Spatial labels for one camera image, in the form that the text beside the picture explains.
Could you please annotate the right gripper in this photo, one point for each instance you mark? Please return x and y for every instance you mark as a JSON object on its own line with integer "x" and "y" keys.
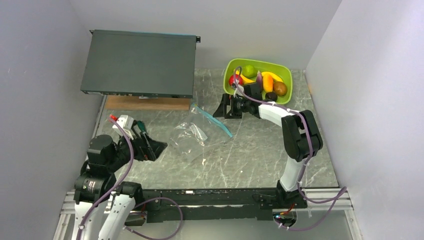
{"x": 229, "y": 100}

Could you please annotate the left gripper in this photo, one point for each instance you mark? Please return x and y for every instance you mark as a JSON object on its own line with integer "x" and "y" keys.
{"x": 151, "y": 149}

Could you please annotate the clear zip top bag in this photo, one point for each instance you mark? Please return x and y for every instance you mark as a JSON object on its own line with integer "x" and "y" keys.
{"x": 199, "y": 132}

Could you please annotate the dark plum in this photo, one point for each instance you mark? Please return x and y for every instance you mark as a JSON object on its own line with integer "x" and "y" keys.
{"x": 271, "y": 97}

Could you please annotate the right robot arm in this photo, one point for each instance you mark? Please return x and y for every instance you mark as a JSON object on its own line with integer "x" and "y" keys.
{"x": 301, "y": 138}

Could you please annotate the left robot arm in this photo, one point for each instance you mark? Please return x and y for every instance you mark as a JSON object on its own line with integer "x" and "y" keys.
{"x": 102, "y": 202}

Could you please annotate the red apple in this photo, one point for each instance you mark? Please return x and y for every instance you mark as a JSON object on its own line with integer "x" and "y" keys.
{"x": 235, "y": 80}

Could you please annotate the purple eggplant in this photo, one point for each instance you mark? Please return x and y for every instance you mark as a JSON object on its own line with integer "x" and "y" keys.
{"x": 259, "y": 80}

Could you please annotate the green lime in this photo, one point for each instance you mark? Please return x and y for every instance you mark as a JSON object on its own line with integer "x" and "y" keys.
{"x": 249, "y": 71}

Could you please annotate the orange yellow mango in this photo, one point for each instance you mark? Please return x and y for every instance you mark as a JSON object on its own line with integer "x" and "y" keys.
{"x": 267, "y": 83}

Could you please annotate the brown kiwi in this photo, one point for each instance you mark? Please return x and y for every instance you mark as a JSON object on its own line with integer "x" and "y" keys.
{"x": 280, "y": 88}

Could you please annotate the wooden block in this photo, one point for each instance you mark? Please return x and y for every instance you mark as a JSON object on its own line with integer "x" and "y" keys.
{"x": 134, "y": 103}

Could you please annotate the yellow banana behind mango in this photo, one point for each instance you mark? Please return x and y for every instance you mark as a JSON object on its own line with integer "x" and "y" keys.
{"x": 273, "y": 75}

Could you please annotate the dark grey rack box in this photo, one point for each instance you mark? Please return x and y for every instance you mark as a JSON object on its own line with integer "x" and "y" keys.
{"x": 140, "y": 64}

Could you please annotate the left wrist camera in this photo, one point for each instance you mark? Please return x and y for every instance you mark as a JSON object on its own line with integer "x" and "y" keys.
{"x": 125, "y": 122}

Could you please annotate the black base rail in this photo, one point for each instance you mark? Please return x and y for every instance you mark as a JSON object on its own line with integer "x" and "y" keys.
{"x": 218, "y": 204}

